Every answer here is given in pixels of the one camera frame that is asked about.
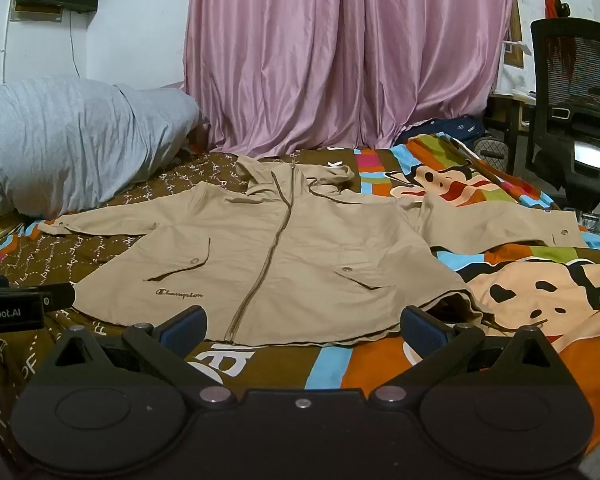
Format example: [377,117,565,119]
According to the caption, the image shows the black frame desk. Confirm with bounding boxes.
[485,91,538,176]

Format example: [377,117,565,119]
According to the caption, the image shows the colourful printed bed sheet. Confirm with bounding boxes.
[0,132,600,461]

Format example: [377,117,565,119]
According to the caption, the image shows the black mesh office chair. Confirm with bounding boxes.
[524,17,600,238]

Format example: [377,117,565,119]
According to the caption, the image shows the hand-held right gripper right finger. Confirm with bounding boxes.
[367,305,563,407]

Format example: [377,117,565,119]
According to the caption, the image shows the beige zip jacket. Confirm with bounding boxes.
[39,152,588,348]

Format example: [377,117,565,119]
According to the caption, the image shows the grey patterned bag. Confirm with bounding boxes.
[472,135,512,173]

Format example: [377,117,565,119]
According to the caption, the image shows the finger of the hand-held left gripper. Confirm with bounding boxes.
[41,282,77,312]

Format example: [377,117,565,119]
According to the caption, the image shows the dark blue bag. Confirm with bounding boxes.
[395,115,488,147]

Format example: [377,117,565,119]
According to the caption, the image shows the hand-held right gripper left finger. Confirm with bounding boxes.
[42,306,238,407]

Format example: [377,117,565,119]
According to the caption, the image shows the pink satin blanket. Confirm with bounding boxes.
[182,0,516,158]

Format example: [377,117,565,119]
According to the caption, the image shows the black power cable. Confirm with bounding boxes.
[69,11,82,81]

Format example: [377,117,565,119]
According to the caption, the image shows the grey striped pillow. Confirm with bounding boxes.
[0,77,208,218]

